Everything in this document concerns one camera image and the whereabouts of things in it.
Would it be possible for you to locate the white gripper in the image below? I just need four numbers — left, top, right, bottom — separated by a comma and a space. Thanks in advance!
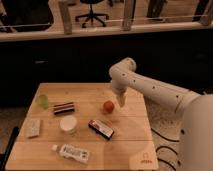
111, 80, 127, 107

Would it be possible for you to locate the orange-red apple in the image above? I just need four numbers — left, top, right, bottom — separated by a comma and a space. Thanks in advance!
103, 101, 114, 113

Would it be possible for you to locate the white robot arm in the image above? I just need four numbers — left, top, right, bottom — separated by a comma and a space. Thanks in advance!
109, 57, 213, 171

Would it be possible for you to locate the green plastic cup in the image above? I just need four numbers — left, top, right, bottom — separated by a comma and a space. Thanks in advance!
36, 94, 49, 109

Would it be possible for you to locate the black red snack box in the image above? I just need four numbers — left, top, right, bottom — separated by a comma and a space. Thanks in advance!
88, 119, 114, 140

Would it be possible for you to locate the wooden table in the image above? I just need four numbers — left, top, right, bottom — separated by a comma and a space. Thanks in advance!
6, 83, 158, 171

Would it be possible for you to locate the striped dark box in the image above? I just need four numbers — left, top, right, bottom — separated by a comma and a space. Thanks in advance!
53, 102, 75, 115

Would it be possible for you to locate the black office chair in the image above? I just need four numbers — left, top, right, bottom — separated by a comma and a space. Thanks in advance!
75, 0, 109, 28

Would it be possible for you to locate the white sponge block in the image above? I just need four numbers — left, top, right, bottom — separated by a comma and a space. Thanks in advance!
26, 119, 41, 138

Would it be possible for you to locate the black cable on floor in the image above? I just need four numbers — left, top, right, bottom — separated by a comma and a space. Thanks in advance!
150, 128, 183, 171

